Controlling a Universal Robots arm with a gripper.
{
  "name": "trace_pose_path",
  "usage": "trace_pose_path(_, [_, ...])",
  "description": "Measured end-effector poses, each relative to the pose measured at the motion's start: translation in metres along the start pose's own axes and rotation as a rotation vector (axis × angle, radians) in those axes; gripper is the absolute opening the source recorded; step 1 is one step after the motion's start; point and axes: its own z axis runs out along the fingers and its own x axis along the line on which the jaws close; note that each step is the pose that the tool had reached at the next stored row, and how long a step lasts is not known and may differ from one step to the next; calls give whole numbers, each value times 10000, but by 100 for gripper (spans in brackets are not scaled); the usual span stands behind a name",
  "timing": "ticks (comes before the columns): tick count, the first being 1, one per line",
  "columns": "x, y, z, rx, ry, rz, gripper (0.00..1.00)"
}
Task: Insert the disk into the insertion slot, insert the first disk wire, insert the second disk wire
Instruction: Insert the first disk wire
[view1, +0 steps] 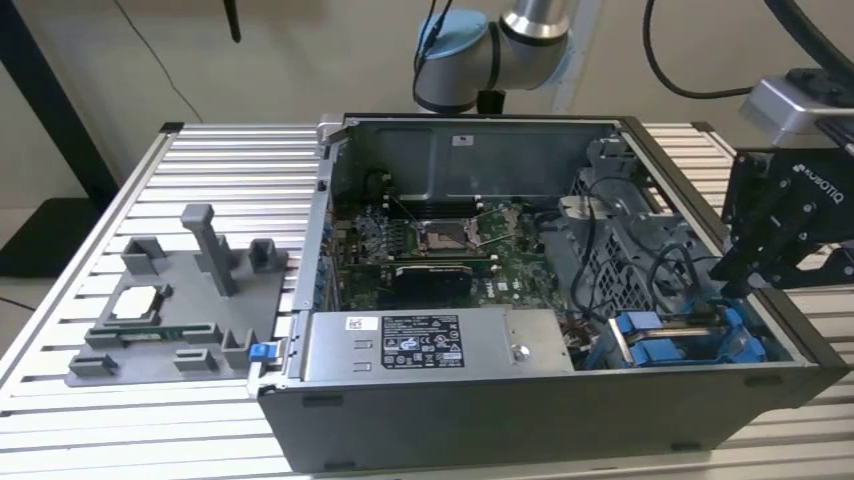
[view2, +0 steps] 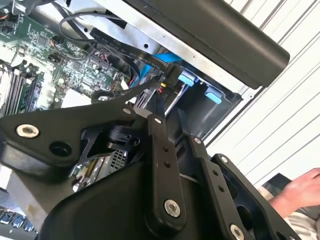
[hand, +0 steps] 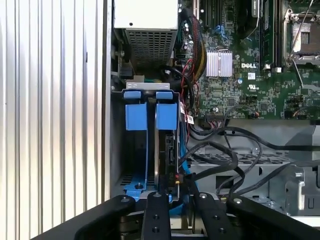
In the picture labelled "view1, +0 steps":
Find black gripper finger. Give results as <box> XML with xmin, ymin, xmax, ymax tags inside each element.
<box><xmin>723</xmin><ymin>234</ymin><xmax>854</xmax><ymax>300</ymax></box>
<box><xmin>708</xmin><ymin>149</ymin><xmax>795</xmax><ymax>281</ymax></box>

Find gray metal disk bay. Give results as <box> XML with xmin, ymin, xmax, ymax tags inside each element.
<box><xmin>537</xmin><ymin>139</ymin><xmax>795</xmax><ymax>372</ymax></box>

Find blue disk carrier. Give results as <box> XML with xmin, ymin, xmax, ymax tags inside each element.
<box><xmin>626</xmin><ymin>304</ymin><xmax>766</xmax><ymax>366</ymax></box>

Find green motherboard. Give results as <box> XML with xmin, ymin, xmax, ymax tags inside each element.
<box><xmin>329</xmin><ymin>199</ymin><xmax>576</xmax><ymax>312</ymax></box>

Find silver power supply unit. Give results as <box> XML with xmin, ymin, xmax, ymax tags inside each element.
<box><xmin>299</xmin><ymin>308</ymin><xmax>576</xmax><ymax>377</ymax></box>

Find CPU socket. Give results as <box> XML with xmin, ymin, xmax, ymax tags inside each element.
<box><xmin>416</xmin><ymin>219</ymin><xmax>483</xmax><ymax>252</ymax></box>

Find black RAM slots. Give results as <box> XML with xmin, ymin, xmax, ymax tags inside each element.
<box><xmin>385</xmin><ymin>196</ymin><xmax>483</xmax><ymax>219</ymax></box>

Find black graphics card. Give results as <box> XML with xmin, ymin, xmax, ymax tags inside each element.
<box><xmin>345</xmin><ymin>257</ymin><xmax>476</xmax><ymax>307</ymax></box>

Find thin metal locking lever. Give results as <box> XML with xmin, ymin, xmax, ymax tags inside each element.
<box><xmin>388</xmin><ymin>193</ymin><xmax>424</xmax><ymax>224</ymax></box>

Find black open PC case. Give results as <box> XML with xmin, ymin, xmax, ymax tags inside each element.
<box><xmin>247</xmin><ymin>112</ymin><xmax>852</xmax><ymax>474</ymax></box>

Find gray parts rack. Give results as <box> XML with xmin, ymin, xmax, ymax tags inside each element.
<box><xmin>64</xmin><ymin>203</ymin><xmax>292</xmax><ymax>389</ymax></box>

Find black hanging rod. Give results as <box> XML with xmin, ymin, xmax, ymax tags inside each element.
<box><xmin>221</xmin><ymin>0</ymin><xmax>243</xmax><ymax>44</ymax></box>

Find green RAM stick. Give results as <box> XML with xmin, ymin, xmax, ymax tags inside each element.
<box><xmin>89</xmin><ymin>324</ymin><xmax>219</xmax><ymax>342</ymax></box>

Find silver CPU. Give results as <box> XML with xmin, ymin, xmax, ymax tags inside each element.
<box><xmin>110</xmin><ymin>287</ymin><xmax>165</xmax><ymax>321</ymax></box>

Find black flat stand base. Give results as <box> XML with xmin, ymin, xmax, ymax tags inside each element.
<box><xmin>0</xmin><ymin>197</ymin><xmax>102</xmax><ymax>279</ymax></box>

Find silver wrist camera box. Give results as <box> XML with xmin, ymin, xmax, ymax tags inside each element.
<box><xmin>736</xmin><ymin>67</ymin><xmax>854</xmax><ymax>149</ymax></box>

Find long black wire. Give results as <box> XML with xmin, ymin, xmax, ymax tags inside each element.
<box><xmin>571</xmin><ymin>177</ymin><xmax>626</xmax><ymax>321</ymax></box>

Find thick black cable hose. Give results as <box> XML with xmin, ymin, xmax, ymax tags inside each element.
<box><xmin>763</xmin><ymin>0</ymin><xmax>854</xmax><ymax>76</ymax></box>

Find black camera cable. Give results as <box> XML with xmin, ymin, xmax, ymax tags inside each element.
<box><xmin>642</xmin><ymin>0</ymin><xmax>775</xmax><ymax>100</ymax></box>

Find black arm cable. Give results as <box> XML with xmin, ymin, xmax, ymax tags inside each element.
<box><xmin>411</xmin><ymin>0</ymin><xmax>456</xmax><ymax>101</ymax></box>

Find thin black wall cable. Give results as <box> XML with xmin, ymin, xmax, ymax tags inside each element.
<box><xmin>112</xmin><ymin>0</ymin><xmax>208</xmax><ymax>124</ymax></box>

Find black stand post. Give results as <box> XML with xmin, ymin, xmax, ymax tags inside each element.
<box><xmin>0</xmin><ymin>0</ymin><xmax>121</xmax><ymax>211</ymax></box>

